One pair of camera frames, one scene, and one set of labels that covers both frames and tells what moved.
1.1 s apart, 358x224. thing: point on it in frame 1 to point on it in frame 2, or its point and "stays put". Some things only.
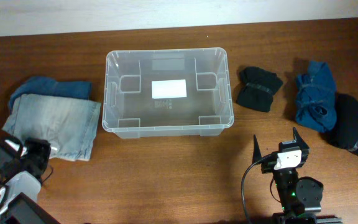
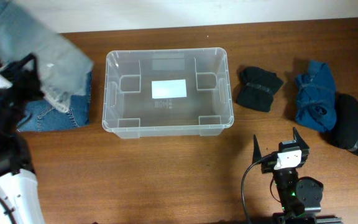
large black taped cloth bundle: (354, 129) stays put
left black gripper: (41, 145) to (28, 85)
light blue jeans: (69, 125) to (12, 32)
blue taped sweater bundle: (316, 102) stays put
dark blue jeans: (43, 86) to (41, 116)
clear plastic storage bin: (168, 92) stays put
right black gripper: (300, 145) stays put
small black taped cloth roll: (258, 87) stays put
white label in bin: (170, 88) stays put
